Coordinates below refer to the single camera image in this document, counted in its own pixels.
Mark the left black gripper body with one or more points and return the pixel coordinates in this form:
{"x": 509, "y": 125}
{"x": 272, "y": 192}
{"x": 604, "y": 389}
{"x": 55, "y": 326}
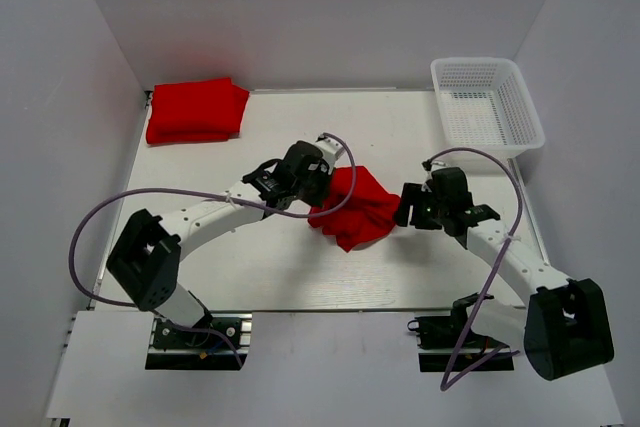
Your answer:
{"x": 313, "y": 190}

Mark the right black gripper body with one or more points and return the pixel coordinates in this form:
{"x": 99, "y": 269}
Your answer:
{"x": 430, "y": 216}

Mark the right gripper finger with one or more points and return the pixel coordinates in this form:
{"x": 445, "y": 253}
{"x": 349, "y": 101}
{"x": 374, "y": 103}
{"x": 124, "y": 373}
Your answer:
{"x": 412, "y": 194}
{"x": 403, "y": 214}

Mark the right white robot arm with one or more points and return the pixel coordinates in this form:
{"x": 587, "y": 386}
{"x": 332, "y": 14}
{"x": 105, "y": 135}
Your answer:
{"x": 562, "y": 329}

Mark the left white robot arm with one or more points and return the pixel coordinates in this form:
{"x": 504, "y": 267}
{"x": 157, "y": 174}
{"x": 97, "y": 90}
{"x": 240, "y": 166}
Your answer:
{"x": 147, "y": 254}

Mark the folded red t shirt stack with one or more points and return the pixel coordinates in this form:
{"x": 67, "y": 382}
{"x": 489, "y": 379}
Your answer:
{"x": 196, "y": 112}

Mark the white plastic basket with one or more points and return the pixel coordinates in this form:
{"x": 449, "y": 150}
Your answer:
{"x": 484, "y": 103}

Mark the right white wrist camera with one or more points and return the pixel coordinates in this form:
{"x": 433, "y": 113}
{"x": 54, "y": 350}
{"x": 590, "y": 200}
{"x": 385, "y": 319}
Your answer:
{"x": 432, "y": 165}

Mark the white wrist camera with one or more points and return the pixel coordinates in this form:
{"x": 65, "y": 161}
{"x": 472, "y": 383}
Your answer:
{"x": 331, "y": 149}
{"x": 432, "y": 165}

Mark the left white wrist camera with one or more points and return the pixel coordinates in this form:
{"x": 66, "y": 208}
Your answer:
{"x": 331, "y": 149}

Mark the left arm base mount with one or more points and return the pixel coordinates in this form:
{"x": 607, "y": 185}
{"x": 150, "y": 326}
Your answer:
{"x": 175, "y": 350}

